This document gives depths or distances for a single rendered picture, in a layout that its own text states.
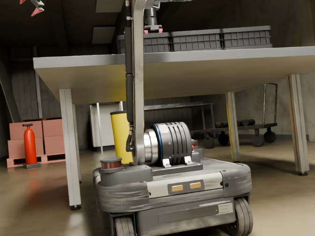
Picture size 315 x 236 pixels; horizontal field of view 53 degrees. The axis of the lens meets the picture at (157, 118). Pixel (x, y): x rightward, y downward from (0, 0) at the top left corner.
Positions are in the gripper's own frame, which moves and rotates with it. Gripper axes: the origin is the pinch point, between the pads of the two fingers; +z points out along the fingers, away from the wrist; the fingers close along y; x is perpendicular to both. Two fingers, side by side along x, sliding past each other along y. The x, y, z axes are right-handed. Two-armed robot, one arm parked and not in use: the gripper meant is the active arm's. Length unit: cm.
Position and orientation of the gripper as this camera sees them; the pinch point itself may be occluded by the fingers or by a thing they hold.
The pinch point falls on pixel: (153, 42)
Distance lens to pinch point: 191.6
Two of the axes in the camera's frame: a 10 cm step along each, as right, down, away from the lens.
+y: -9.9, 0.8, -0.8
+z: 0.8, 10.0, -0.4
